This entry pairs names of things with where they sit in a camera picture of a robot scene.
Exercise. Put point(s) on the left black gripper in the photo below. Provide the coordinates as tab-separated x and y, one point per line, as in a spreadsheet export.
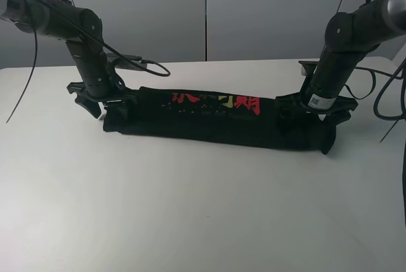
117	108

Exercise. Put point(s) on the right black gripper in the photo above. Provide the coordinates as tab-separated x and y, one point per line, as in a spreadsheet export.
292	108

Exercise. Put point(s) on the black printed t-shirt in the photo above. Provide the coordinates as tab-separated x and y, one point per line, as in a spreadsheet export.
232	119

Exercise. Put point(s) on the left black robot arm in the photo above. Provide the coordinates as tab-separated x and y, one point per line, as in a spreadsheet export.
81	31

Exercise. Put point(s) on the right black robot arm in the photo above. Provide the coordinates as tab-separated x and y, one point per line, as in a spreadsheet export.
349	38

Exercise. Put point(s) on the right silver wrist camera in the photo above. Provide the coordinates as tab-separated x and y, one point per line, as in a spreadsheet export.
308	67

